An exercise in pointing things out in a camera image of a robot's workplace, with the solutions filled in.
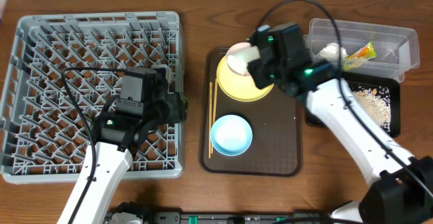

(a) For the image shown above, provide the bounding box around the white pink bowl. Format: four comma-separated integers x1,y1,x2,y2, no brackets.
226,42,260,76

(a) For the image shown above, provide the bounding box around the white tissue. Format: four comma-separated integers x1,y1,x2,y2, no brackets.
318,43,348,60

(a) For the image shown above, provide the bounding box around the green orange snack wrapper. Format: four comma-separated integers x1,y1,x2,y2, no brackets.
342,41,377,71

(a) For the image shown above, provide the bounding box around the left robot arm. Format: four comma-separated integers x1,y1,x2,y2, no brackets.
58,65,188,223

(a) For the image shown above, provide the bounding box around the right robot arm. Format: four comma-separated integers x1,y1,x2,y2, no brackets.
248,24,432,223

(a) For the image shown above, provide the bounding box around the black waste tray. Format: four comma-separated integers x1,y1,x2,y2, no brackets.
306,70,401,138

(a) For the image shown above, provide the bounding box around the clear plastic waste bin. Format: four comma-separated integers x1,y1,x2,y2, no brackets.
304,18,420,83

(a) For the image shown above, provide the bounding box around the grey plastic dishwasher rack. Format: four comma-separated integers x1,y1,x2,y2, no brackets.
1,11,185,184

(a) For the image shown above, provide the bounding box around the left wooden chopstick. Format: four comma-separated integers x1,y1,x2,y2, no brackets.
208,82,213,159

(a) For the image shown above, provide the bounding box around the wooden chopstick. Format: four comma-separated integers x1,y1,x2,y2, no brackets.
210,79,219,154
208,82,213,159

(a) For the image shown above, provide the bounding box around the right wooden chopstick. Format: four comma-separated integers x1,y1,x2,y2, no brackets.
210,79,219,154

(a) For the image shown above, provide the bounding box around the yellow round plate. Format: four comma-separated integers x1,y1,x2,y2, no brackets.
216,56,274,102

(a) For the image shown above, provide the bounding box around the light blue bowl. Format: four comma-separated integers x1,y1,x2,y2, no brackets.
210,114,253,156

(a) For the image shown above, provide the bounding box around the dark brown serving tray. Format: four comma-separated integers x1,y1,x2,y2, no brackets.
199,47,302,177

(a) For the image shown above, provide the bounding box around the food scraps pile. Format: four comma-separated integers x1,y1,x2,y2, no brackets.
352,87,391,133

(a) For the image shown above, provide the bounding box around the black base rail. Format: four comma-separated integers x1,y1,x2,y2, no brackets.
104,202,363,224

